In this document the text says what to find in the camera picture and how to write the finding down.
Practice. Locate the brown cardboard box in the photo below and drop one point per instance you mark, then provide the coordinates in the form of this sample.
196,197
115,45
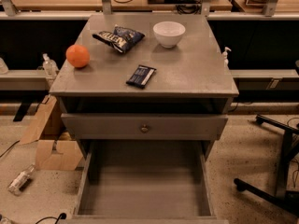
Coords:
55,149

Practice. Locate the blue chip bag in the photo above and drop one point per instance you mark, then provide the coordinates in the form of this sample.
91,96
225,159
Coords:
121,39

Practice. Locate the grey middle drawer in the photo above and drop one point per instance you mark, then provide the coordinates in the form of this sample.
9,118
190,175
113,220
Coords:
161,127

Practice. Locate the grey wooden drawer cabinet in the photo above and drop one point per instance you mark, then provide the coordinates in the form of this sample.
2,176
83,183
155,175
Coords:
190,78

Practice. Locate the brass drawer knob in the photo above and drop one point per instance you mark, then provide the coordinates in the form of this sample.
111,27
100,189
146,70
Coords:
144,128

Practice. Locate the white pump bottle right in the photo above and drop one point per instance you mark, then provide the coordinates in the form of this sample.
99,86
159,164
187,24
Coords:
225,55

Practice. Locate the clear plastic bottle on floor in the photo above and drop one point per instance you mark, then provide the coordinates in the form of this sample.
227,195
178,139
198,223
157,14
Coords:
20,180

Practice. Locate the wooden workbench background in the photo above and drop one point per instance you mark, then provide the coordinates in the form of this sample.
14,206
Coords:
284,8

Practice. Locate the clear sanitizer bottle left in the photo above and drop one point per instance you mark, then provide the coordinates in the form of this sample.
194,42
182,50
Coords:
50,66

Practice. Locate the white ceramic bowl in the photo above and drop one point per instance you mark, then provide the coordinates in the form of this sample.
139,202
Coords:
168,33

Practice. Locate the orange fruit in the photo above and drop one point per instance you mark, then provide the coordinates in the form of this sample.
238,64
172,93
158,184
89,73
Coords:
78,56

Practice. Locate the black chair base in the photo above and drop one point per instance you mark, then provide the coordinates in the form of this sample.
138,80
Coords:
286,200

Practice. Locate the dark blue snack packet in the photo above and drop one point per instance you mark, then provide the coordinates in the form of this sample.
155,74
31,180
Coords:
141,76

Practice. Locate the grey open bottom drawer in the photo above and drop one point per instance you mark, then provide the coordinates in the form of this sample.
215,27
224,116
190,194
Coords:
144,182

